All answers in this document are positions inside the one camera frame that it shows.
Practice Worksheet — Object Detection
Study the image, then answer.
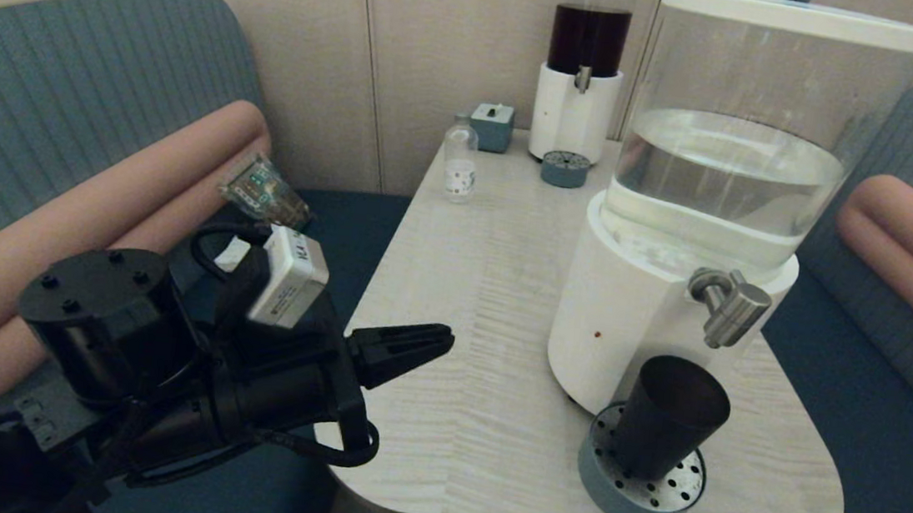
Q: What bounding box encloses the blue-grey square box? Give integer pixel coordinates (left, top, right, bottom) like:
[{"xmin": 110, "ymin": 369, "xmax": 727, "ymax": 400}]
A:
[{"xmin": 467, "ymin": 99, "xmax": 517, "ymax": 154}]

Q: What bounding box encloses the large blue perforated drip tray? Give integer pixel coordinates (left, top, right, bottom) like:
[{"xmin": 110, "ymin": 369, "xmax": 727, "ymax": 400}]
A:
[{"xmin": 573, "ymin": 397, "xmax": 715, "ymax": 513}]

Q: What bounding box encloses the black left wrist camera cable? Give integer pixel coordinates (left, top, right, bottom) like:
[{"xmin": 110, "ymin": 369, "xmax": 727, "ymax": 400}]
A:
[{"xmin": 169, "ymin": 219, "xmax": 401, "ymax": 473}]

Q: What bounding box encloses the small blue perforated drip tray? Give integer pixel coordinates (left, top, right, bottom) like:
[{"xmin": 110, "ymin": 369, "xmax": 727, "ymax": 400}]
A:
[{"xmin": 539, "ymin": 148, "xmax": 593, "ymax": 189}]

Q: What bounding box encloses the large white water dispenser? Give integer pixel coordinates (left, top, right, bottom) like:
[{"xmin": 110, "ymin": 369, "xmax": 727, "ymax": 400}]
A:
[{"xmin": 539, "ymin": 0, "xmax": 913, "ymax": 445}]

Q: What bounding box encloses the small clear plastic bottle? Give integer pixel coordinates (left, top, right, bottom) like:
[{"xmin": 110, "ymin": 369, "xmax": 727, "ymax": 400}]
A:
[{"xmin": 439, "ymin": 112, "xmax": 484, "ymax": 204}]

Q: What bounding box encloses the pink left sofa bolster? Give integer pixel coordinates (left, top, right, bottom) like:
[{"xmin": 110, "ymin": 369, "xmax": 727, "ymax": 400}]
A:
[{"xmin": 0, "ymin": 76, "xmax": 275, "ymax": 440}]

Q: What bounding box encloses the white napkin stack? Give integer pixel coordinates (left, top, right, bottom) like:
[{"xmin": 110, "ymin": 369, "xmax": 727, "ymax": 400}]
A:
[{"xmin": 216, "ymin": 235, "xmax": 254, "ymax": 275}]

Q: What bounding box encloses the small white dark-drink dispenser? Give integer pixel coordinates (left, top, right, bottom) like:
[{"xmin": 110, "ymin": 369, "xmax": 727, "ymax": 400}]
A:
[{"xmin": 527, "ymin": 0, "xmax": 643, "ymax": 170}]

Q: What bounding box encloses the teal left booth sofa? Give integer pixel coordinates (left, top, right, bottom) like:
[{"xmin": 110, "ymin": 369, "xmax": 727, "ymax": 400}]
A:
[{"xmin": 0, "ymin": 0, "xmax": 431, "ymax": 513}]

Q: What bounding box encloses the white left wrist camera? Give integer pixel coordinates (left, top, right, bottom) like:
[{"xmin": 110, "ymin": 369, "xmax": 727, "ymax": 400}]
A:
[{"xmin": 245, "ymin": 223, "xmax": 335, "ymax": 334}]

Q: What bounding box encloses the teal right booth sofa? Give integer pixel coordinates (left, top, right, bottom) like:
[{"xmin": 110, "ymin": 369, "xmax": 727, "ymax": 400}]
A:
[{"xmin": 716, "ymin": 45, "xmax": 913, "ymax": 513}]

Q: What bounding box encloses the dark brown tall cup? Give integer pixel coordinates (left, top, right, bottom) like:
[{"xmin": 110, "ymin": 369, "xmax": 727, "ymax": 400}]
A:
[{"xmin": 611, "ymin": 351, "xmax": 737, "ymax": 489}]

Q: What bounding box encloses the teal booth sofa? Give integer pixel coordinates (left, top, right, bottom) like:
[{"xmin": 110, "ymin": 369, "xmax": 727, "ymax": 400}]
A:
[
  {"xmin": 716, "ymin": 45, "xmax": 913, "ymax": 513},
  {"xmin": 0, "ymin": 0, "xmax": 431, "ymax": 513}
]

